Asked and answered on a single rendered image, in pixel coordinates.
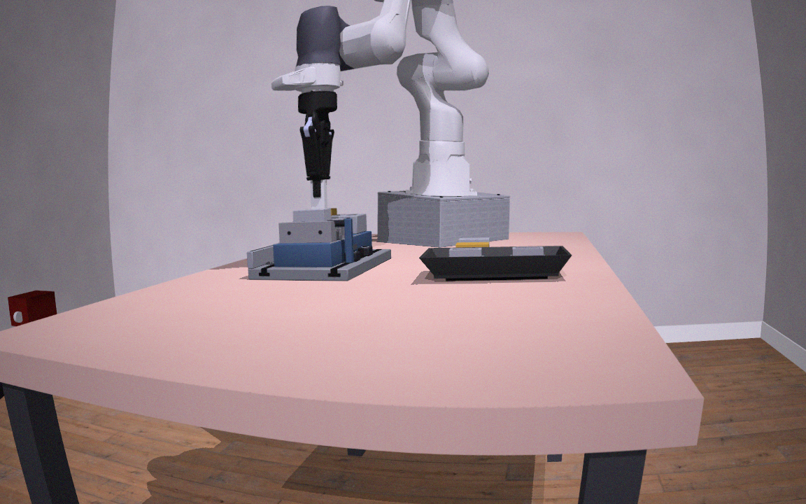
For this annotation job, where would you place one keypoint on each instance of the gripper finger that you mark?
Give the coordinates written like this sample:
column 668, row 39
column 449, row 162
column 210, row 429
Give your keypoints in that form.
column 327, row 151
column 313, row 156

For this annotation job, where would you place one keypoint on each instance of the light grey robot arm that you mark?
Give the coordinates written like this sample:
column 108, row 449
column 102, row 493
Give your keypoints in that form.
column 441, row 168

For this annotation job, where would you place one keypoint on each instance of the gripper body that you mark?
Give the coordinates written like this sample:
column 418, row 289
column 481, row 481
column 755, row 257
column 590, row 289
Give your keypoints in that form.
column 317, row 105

